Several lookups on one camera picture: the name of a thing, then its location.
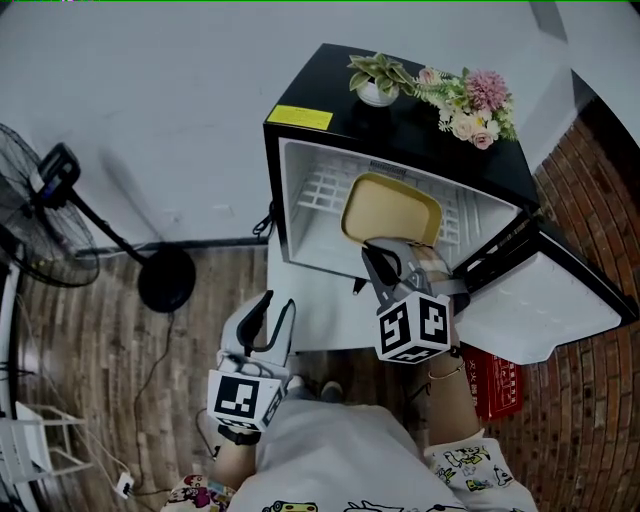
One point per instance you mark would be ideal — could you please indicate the person's left shoe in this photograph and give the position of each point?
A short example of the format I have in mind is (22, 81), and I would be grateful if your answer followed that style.
(296, 386)

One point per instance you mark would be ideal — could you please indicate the person's light grey trousers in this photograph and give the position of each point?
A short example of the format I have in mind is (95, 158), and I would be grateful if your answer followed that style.
(340, 450)

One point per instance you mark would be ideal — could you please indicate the person's right shoe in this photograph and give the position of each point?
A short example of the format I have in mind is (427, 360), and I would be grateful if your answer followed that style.
(331, 392)

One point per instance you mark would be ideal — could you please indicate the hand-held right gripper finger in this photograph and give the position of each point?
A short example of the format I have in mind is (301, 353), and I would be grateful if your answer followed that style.
(410, 275)
(382, 280)

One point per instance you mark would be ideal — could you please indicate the green plant in white pot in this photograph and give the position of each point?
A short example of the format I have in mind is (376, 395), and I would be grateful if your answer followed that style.
(375, 92)

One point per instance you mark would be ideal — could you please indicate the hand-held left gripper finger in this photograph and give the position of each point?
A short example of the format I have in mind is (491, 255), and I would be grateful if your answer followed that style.
(279, 352)
(231, 335)

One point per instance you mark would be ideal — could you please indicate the black mini fridge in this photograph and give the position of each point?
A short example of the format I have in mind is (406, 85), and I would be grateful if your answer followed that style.
(340, 100)

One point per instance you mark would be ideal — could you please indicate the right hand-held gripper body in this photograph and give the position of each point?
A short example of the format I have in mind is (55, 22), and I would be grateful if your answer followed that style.
(435, 325)

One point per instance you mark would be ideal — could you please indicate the white power strip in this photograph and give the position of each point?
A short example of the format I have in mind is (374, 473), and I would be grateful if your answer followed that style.
(125, 485)

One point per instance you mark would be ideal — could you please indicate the yellow plastic tray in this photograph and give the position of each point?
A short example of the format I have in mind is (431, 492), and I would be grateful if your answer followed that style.
(390, 210)

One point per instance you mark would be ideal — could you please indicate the person's right forearm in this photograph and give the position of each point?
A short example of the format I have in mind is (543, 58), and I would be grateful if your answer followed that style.
(452, 400)

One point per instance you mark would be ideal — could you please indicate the white printed t-shirt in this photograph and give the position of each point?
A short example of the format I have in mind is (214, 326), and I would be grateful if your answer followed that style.
(470, 465)

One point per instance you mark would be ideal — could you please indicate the red box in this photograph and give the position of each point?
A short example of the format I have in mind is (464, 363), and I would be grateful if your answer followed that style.
(495, 385)

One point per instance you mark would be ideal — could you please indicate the white metal rack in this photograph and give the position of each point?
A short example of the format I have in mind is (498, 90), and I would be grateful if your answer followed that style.
(30, 440)

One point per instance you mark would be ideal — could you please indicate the person's left forearm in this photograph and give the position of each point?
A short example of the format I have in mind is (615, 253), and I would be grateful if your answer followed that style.
(232, 462)

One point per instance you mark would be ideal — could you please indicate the pink artificial flower bouquet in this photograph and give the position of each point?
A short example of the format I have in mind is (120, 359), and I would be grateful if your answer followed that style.
(482, 92)

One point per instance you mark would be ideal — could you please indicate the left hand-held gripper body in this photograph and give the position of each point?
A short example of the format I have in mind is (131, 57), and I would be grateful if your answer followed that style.
(235, 395)

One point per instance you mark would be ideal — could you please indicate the person's shoe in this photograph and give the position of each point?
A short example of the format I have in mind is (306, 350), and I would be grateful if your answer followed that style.
(331, 392)
(296, 386)

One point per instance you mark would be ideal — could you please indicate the black wristband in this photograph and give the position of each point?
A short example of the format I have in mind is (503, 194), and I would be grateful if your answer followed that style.
(240, 436)

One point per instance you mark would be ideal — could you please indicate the black standing fan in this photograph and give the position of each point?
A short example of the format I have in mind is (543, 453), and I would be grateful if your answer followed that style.
(167, 277)

